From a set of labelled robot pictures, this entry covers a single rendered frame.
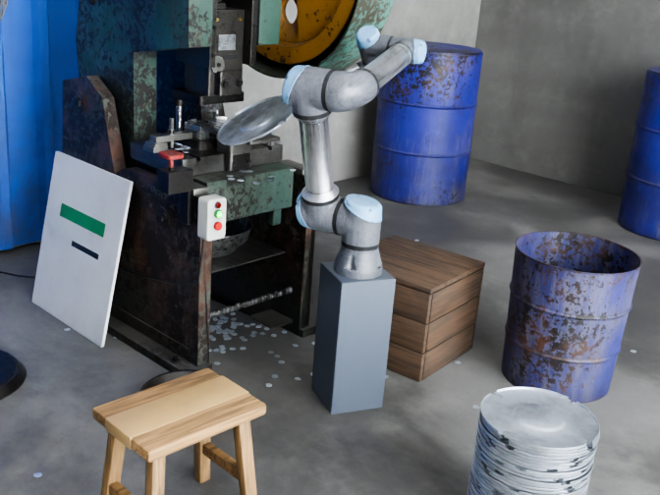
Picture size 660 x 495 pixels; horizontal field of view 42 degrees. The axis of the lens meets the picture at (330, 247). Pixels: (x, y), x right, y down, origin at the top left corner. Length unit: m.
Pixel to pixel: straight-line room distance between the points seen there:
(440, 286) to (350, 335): 0.42
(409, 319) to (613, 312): 0.67
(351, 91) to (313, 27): 0.83
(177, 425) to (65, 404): 0.82
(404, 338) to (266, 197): 0.68
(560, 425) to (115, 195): 1.69
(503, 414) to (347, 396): 0.69
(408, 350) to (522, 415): 0.85
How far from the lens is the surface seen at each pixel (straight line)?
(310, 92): 2.38
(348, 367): 2.68
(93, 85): 3.13
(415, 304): 2.89
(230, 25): 2.94
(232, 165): 2.91
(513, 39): 6.09
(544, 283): 2.86
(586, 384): 3.02
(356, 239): 2.56
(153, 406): 2.11
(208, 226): 2.68
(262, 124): 2.77
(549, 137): 5.98
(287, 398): 2.81
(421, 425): 2.74
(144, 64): 3.06
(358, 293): 2.58
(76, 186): 3.26
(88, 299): 3.18
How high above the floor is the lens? 1.40
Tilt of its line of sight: 20 degrees down
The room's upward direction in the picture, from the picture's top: 4 degrees clockwise
